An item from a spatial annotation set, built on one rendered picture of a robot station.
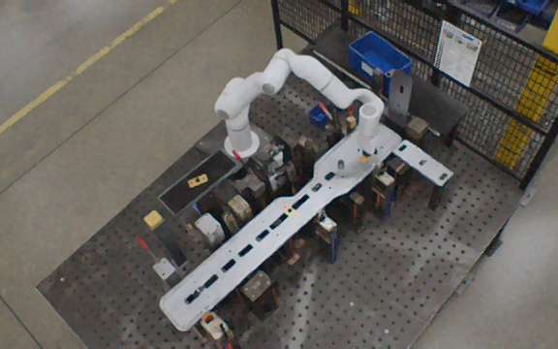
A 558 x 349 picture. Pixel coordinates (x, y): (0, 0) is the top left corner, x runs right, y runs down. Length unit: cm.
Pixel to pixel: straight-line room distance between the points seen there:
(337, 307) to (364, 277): 20
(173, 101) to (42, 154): 110
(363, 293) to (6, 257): 255
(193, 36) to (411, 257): 296
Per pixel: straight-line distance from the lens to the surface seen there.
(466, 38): 252
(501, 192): 291
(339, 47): 299
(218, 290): 230
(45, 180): 427
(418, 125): 261
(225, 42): 466
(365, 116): 226
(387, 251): 265
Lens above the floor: 310
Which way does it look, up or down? 58 degrees down
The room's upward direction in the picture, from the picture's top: 11 degrees counter-clockwise
